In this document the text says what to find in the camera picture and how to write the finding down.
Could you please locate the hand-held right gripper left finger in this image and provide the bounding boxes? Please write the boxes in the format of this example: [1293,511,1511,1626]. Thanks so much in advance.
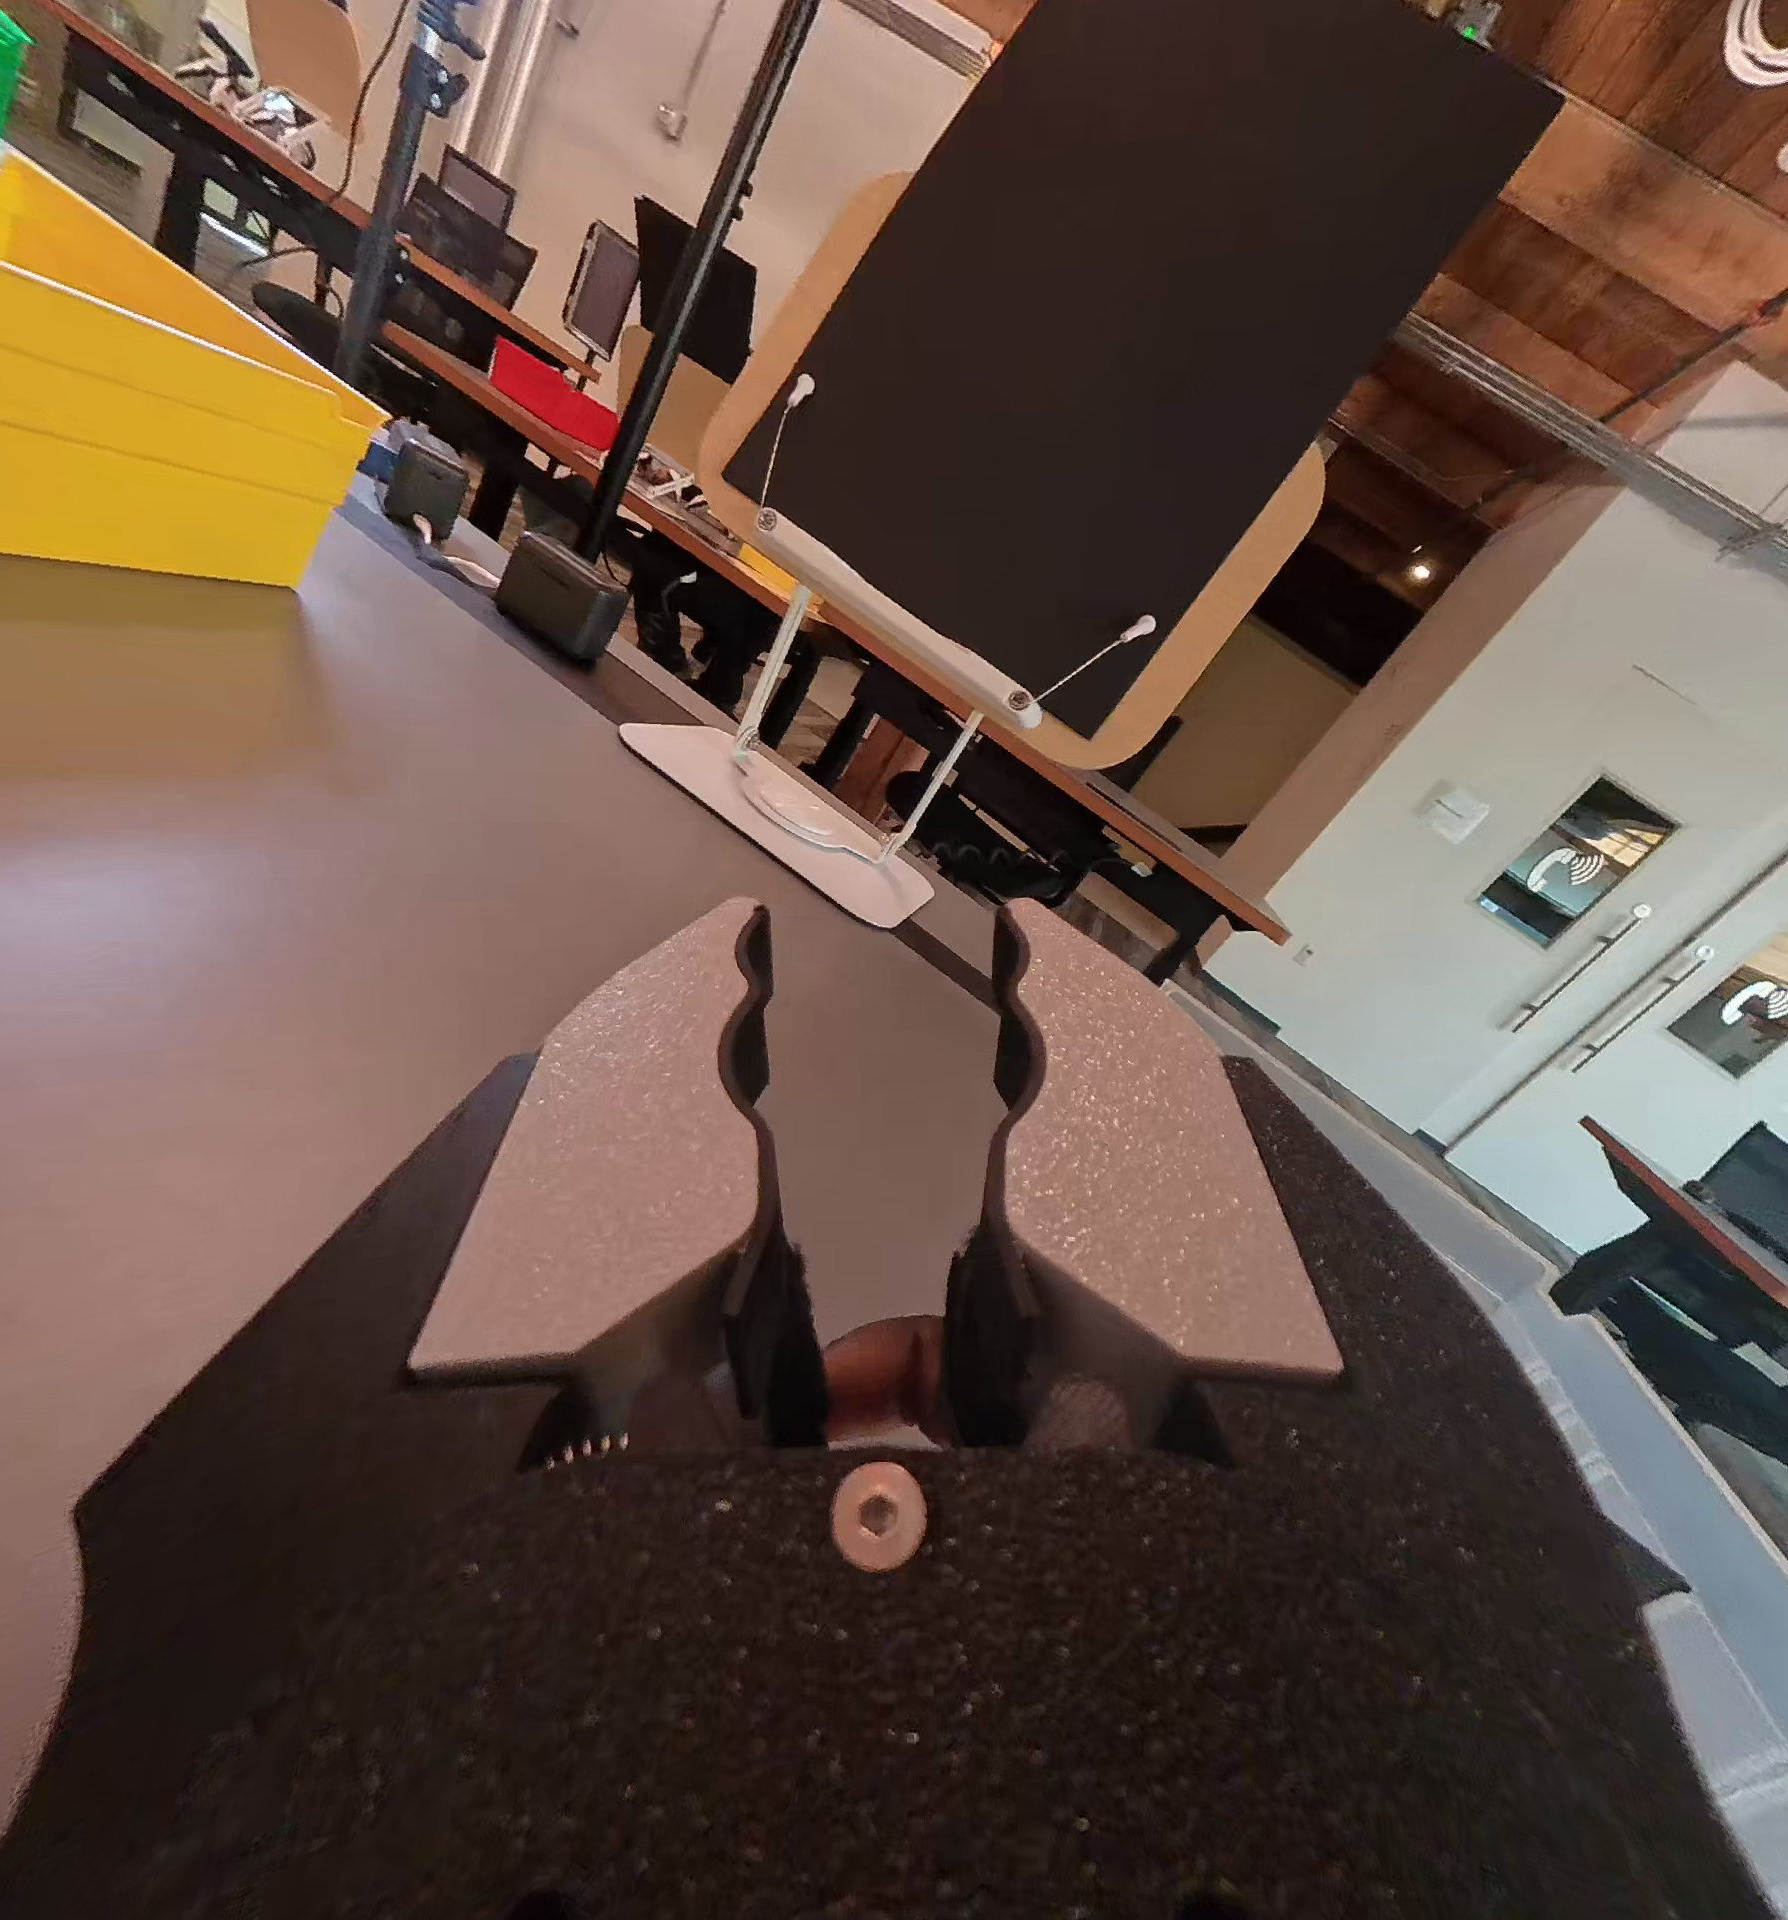
[407,896,831,1441]

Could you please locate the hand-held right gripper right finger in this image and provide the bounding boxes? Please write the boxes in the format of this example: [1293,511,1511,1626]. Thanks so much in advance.
[942,896,1349,1445]

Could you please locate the yellow plastic bin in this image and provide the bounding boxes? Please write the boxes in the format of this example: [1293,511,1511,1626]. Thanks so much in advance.
[0,112,389,590]

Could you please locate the person's right hand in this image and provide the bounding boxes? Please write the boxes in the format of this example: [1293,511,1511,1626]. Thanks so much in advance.
[823,1316,944,1448]

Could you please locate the red plastic bin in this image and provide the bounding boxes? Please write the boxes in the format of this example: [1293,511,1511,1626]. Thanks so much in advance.
[487,335,620,455]

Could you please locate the black monitor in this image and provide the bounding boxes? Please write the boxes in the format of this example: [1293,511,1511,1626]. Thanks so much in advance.
[561,219,645,363]

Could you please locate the black board on white stand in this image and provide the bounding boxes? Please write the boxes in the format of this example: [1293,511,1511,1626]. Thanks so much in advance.
[617,0,1567,931]

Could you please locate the black pole with round top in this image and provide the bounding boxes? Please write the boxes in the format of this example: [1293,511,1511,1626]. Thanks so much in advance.
[578,0,825,560]

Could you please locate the black tripod stand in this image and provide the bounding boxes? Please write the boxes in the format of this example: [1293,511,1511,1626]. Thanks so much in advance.
[336,0,491,383]

